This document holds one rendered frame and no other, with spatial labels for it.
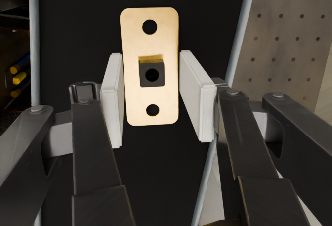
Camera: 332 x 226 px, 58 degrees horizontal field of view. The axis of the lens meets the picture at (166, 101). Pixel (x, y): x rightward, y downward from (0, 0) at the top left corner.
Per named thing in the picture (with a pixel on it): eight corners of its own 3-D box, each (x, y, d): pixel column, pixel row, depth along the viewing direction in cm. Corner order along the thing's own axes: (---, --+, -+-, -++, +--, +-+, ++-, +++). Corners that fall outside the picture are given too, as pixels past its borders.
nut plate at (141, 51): (119, 8, 19) (118, 10, 18) (178, 7, 20) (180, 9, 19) (127, 124, 23) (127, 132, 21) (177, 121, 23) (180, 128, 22)
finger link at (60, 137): (101, 156, 12) (27, 161, 12) (109, 107, 17) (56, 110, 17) (98, 124, 12) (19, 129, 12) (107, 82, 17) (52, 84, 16)
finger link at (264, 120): (226, 115, 12) (295, 112, 13) (200, 77, 17) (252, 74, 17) (224, 147, 13) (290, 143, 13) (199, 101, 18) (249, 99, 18)
